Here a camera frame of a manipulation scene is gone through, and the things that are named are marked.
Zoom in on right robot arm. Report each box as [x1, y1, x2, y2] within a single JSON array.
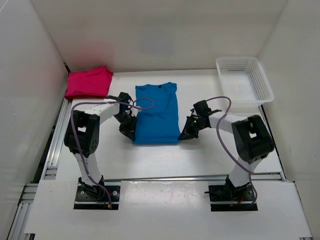
[[178, 100, 275, 200]]

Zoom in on blue t-shirt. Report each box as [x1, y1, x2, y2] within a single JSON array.
[[132, 82, 181, 145]]

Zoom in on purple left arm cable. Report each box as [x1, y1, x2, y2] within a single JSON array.
[[69, 97, 155, 210]]

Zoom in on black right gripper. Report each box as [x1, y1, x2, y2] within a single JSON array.
[[178, 116, 207, 141]]

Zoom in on white plastic laundry basket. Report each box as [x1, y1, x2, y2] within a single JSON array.
[[215, 56, 275, 113]]

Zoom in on white front cover board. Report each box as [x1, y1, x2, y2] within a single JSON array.
[[25, 180, 312, 240]]

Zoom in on aluminium front rail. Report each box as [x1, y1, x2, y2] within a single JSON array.
[[41, 164, 286, 185]]

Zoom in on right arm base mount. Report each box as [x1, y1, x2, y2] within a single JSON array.
[[204, 184, 258, 212]]

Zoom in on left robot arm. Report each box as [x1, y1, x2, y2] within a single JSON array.
[[64, 92, 137, 204]]

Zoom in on aluminium left side rail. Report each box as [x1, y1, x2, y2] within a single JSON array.
[[6, 100, 71, 240]]

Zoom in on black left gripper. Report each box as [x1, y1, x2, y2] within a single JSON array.
[[113, 112, 138, 141]]

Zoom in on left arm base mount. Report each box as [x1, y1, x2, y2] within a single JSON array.
[[73, 182, 121, 211]]

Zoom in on pink t-shirt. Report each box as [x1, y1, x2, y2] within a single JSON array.
[[64, 66, 114, 100]]

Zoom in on aluminium rail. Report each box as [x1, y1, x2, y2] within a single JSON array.
[[6, 100, 71, 240], [41, 164, 286, 185]]

